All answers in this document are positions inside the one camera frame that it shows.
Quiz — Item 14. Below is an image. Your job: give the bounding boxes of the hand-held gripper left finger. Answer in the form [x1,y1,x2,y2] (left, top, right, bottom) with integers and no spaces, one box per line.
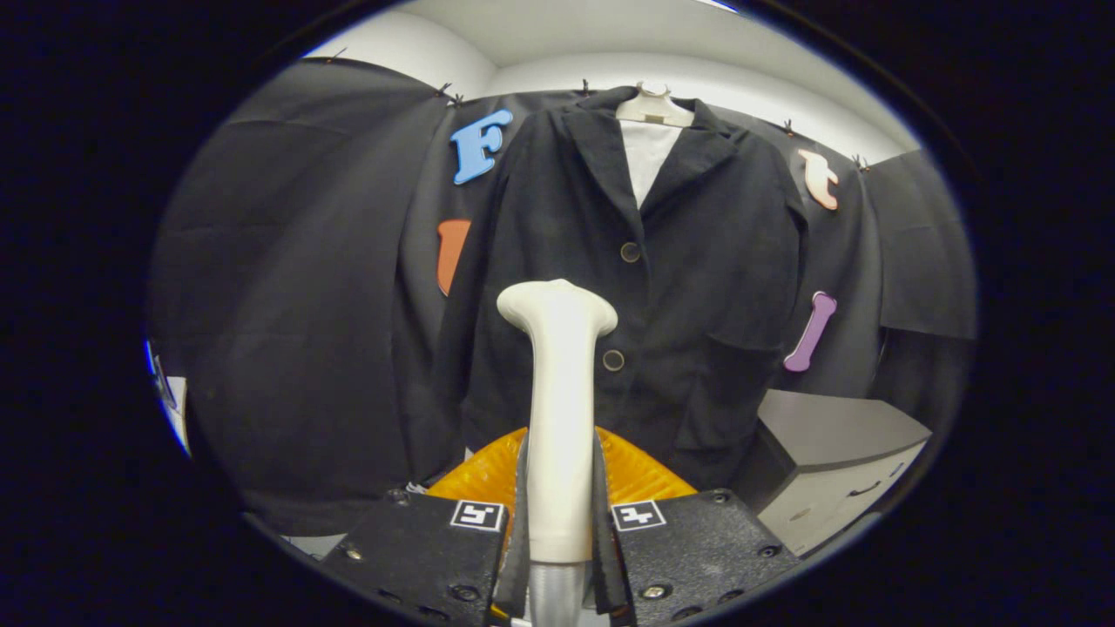
[321,425,534,627]

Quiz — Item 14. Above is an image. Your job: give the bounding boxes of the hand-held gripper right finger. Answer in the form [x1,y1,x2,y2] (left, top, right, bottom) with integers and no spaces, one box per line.
[592,425,807,626]

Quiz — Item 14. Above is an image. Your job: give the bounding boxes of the white garment steamer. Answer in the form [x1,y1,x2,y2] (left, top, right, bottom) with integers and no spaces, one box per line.
[497,279,619,627]

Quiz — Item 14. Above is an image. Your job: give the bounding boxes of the black suit jacket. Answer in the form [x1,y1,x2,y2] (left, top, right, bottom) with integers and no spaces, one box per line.
[433,85,807,493]

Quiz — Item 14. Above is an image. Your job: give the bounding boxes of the white shirt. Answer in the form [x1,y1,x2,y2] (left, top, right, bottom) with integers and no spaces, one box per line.
[620,118,685,210]

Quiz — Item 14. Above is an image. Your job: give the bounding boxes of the white clothes hanger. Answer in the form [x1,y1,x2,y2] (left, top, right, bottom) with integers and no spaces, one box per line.
[615,81,696,129]

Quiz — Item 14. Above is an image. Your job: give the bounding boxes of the grey cabinet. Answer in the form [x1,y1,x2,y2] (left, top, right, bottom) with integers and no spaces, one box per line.
[753,388,933,558]

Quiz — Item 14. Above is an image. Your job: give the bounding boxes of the black backdrop cloth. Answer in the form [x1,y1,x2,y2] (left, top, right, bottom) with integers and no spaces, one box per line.
[148,57,976,536]

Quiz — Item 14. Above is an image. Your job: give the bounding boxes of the white board with blue edge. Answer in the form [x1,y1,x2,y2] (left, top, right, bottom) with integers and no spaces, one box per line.
[144,340,191,458]

